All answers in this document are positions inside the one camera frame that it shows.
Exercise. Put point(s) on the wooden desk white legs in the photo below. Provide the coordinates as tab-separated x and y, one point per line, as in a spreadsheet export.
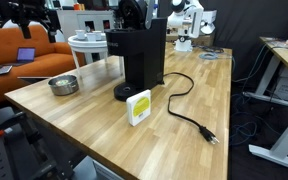
285	55

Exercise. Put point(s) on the coffee pod pink lid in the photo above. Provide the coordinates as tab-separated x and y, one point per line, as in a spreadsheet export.
90	36

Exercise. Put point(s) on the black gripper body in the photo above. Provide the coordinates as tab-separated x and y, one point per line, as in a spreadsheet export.
34	10

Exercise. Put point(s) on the white round stand black top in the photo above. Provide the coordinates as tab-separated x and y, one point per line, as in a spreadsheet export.
84	46

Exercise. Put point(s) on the white background cabinet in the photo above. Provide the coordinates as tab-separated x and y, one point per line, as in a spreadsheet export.
70	23

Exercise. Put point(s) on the coffee pod orange red lid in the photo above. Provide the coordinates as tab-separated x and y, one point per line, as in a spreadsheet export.
80	34

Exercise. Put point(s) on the black coffee maker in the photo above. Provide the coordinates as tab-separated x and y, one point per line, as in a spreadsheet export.
140	53

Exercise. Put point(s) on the orange sofa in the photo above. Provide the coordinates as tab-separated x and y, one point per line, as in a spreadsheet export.
50	61

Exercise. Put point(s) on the stainless steel pot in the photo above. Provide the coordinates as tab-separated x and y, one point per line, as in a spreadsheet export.
63	89

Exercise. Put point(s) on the white box yellow label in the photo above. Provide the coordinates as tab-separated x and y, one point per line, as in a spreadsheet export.
137	106

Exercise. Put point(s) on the black metal cart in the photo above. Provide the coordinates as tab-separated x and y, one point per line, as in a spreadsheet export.
20	150

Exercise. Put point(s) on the coffee pod green orange lid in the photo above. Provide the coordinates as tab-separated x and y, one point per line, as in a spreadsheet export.
62	82

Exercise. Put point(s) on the open laptop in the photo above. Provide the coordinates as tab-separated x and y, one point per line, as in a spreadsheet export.
25	54

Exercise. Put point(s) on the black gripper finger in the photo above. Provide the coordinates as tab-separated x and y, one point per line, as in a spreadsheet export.
25	29
52	33

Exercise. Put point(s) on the coffee pod yellow lid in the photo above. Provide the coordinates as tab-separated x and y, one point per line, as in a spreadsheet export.
98	35

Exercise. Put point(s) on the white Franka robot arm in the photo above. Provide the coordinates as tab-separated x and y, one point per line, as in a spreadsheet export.
187	20

